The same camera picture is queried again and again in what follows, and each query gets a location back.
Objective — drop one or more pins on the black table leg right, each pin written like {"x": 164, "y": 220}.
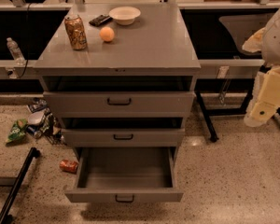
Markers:
{"x": 208, "y": 121}

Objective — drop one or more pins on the green chip bag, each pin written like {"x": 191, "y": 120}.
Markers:
{"x": 17, "y": 131}

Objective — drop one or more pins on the grey top drawer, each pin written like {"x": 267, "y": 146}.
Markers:
{"x": 119, "y": 104}

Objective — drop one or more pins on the white paper bowl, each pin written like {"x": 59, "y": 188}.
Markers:
{"x": 124, "y": 15}

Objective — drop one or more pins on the orange fruit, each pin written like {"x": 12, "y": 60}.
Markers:
{"x": 107, "y": 34}

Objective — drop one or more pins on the black snack bar packet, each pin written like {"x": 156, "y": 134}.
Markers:
{"x": 100, "y": 20}

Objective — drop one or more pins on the crushed orange can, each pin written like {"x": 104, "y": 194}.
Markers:
{"x": 68, "y": 166}

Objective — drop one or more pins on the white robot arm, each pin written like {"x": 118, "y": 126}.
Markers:
{"x": 266, "y": 90}

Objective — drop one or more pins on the black table leg left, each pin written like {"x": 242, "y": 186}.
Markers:
{"x": 15, "y": 183}

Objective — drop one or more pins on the black table leg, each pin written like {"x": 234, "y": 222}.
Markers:
{"x": 15, "y": 183}
{"x": 208, "y": 121}

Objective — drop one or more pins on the pile of snack items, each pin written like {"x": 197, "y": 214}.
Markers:
{"x": 42, "y": 123}

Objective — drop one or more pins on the grey middle drawer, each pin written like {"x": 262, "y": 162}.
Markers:
{"x": 123, "y": 137}

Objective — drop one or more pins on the gold soda can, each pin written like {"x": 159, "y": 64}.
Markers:
{"x": 75, "y": 30}

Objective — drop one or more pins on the grey metal drawer cabinet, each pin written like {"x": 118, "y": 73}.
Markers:
{"x": 154, "y": 53}

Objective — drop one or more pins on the grey open bottom drawer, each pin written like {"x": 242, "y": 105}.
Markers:
{"x": 125, "y": 175}

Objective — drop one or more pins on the clear plastic water bottle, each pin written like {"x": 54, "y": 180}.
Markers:
{"x": 15, "y": 51}

